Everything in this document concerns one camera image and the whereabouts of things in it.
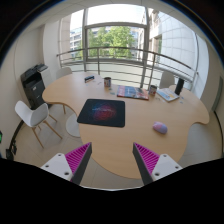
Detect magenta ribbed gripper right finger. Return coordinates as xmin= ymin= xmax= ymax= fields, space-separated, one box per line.
xmin=133 ymin=143 xmax=182 ymax=185

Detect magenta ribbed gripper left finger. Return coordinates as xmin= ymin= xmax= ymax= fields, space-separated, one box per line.
xmin=42 ymin=143 xmax=92 ymax=185

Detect pink lilac computer mouse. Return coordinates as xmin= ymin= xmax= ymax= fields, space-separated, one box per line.
xmin=153 ymin=122 xmax=168 ymax=134

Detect black galaxy mouse pad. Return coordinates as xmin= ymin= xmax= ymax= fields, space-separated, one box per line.
xmin=77 ymin=99 xmax=125 ymax=128

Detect white chair wooden legs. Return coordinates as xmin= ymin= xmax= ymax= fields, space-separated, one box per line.
xmin=14 ymin=100 xmax=63 ymax=149

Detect light wooden round table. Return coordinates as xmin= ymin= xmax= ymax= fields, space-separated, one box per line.
xmin=42 ymin=72 xmax=209 ymax=179

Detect light blue open book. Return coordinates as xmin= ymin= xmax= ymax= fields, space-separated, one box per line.
xmin=157 ymin=88 xmax=179 ymax=102

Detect colourful magazine red blue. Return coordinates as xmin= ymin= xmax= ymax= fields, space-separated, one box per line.
xmin=117 ymin=85 xmax=149 ymax=100

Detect patterned mug right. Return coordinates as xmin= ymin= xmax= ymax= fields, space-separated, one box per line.
xmin=149 ymin=85 xmax=157 ymax=96

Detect black cylindrical speaker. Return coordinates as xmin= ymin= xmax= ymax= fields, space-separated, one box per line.
xmin=175 ymin=78 xmax=184 ymax=95

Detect small black box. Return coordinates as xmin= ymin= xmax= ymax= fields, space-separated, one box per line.
xmin=84 ymin=75 xmax=95 ymax=83

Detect white chair far right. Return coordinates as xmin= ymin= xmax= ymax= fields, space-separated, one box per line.
xmin=159 ymin=71 xmax=175 ymax=88

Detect dark patterned mug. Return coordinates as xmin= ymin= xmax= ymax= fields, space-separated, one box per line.
xmin=104 ymin=77 xmax=111 ymax=87

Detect white chair far left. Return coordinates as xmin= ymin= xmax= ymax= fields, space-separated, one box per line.
xmin=56 ymin=67 xmax=72 ymax=79

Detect black office printer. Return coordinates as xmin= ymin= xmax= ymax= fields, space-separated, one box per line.
xmin=20 ymin=64 xmax=47 ymax=109

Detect metal balcony railing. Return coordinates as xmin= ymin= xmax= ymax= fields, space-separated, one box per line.
xmin=57 ymin=46 xmax=198 ymax=89

